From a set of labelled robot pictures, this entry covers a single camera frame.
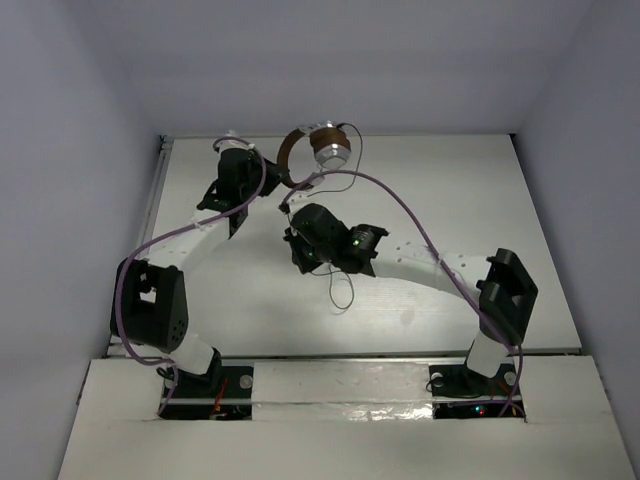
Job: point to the white front board with tape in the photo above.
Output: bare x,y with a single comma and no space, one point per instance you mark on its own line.
569,433

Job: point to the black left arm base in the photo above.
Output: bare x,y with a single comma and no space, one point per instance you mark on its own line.
222,393

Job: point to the brown silver headphones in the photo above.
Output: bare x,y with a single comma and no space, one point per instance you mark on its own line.
329,142

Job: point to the aluminium rail left table edge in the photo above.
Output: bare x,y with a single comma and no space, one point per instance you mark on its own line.
116,348

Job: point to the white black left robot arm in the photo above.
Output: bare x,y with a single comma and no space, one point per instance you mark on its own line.
150,306

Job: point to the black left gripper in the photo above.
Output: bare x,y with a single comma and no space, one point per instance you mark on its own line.
270,167

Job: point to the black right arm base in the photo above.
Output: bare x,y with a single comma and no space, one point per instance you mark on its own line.
460,394

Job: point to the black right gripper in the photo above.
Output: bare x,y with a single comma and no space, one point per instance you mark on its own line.
296,239

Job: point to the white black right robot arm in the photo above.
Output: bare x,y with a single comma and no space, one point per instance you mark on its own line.
498,286

